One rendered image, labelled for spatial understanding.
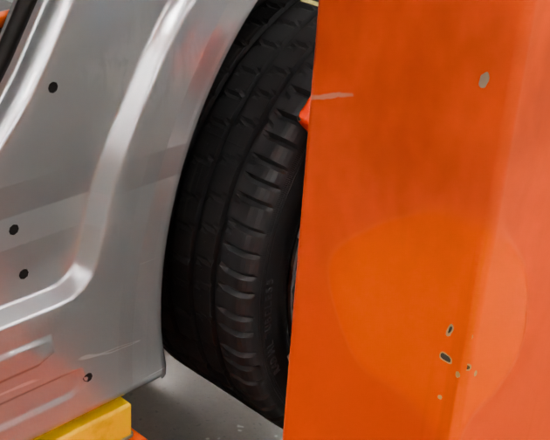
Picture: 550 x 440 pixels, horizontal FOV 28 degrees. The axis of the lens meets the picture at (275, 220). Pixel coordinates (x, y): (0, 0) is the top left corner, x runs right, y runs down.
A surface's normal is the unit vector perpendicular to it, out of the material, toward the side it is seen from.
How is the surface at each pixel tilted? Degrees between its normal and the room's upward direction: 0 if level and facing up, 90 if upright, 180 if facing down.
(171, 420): 0
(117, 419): 90
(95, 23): 90
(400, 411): 90
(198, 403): 0
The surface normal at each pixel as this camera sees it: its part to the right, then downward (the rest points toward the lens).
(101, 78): 0.72, 0.36
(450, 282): -0.70, 0.29
